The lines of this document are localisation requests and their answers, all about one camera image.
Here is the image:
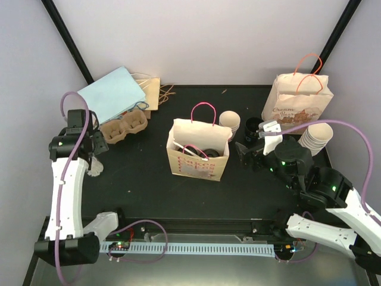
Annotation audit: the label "black lid stack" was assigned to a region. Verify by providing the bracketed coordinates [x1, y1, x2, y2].
[245, 117, 263, 143]

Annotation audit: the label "small stack paper cups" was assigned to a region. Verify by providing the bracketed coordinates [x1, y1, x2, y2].
[219, 111, 241, 142]

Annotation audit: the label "cream paper bag pink sides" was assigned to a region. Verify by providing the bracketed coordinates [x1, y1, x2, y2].
[166, 102, 232, 182]

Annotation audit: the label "black coffee cup lid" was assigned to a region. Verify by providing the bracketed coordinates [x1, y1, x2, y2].
[184, 146, 199, 157]

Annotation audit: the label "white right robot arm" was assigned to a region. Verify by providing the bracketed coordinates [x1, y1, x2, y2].
[235, 138, 380, 275]

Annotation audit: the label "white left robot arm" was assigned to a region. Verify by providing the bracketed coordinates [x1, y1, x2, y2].
[34, 109, 128, 266]

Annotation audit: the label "stacked pulp cup carriers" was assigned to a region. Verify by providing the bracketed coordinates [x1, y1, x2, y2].
[100, 110, 148, 144]

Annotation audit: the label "light blue paper bag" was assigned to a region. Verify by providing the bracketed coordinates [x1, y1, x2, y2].
[78, 67, 145, 124]

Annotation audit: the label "tall stack paper cups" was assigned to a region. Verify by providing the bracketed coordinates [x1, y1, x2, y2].
[298, 123, 333, 156]

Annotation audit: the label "Cream Bear printed paper bag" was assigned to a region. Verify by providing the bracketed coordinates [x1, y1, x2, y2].
[261, 53, 334, 135]

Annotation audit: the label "brown kraft paper bag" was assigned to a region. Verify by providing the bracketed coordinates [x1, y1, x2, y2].
[131, 73, 176, 120]

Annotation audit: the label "light blue slotted cable duct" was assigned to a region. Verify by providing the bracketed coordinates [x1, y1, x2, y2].
[99, 241, 275, 258]

